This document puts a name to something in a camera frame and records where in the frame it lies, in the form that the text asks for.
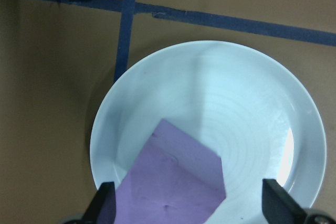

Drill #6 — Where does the pale blue round plate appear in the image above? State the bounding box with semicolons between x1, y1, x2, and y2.
89;40;328;224

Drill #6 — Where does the purple foam cube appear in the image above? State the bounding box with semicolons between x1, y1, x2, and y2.
113;118;227;224

